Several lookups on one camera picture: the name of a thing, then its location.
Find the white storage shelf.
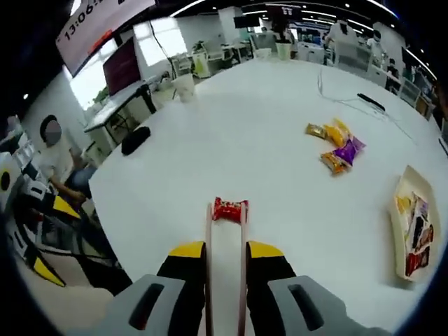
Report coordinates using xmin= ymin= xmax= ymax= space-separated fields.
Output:
xmin=0 ymin=122 xmax=43 ymax=176

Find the dark computer monitor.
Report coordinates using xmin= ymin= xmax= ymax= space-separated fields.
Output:
xmin=102 ymin=36 xmax=143 ymax=97

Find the large display screen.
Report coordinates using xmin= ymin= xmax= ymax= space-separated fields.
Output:
xmin=55 ymin=0 xmax=157 ymax=78

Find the cream hexagonal container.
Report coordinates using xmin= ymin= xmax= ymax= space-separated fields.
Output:
xmin=387 ymin=164 xmax=442 ymax=283

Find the small black food snack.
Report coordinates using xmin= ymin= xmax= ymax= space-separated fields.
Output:
xmin=407 ymin=215 xmax=426 ymax=248

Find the gold food packet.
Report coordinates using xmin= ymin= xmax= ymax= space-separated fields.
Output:
xmin=304 ymin=122 xmax=327 ymax=139
xmin=319 ymin=150 xmax=352 ymax=176

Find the black slim device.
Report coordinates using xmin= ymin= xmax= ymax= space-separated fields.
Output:
xmin=356 ymin=92 xmax=385 ymax=109

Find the black monitor on tripod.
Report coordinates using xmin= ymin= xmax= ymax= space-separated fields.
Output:
xmin=233 ymin=15 xmax=260 ymax=29

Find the dark red food bar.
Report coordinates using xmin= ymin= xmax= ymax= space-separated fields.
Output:
xmin=406 ymin=223 xmax=435 ymax=278

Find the black oval pouch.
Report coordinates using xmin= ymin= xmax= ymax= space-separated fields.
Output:
xmin=120 ymin=126 xmax=152 ymax=155

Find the purple food packet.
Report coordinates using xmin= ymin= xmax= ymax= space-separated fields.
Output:
xmin=332 ymin=136 xmax=368 ymax=165
xmin=412 ymin=191 xmax=431 ymax=228

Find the patterned white paper cup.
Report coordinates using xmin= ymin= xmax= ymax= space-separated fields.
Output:
xmin=171 ymin=73 xmax=195 ymax=104

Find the tall lidded drink cup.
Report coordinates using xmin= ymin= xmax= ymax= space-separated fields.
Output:
xmin=275 ymin=38 xmax=293 ymax=62

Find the yellow food packet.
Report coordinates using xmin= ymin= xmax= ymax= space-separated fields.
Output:
xmin=395 ymin=195 xmax=416 ymax=216
xmin=323 ymin=117 xmax=352 ymax=146

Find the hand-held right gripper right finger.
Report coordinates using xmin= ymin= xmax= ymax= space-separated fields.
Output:
xmin=246 ymin=239 xmax=388 ymax=336

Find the small side desk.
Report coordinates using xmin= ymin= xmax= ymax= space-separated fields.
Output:
xmin=83 ymin=82 xmax=158 ymax=148

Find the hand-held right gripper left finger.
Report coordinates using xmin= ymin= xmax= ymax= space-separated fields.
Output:
xmin=66 ymin=240 xmax=207 ymax=336

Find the small red food candy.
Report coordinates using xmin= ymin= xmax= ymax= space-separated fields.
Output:
xmin=213 ymin=196 xmax=250 ymax=222

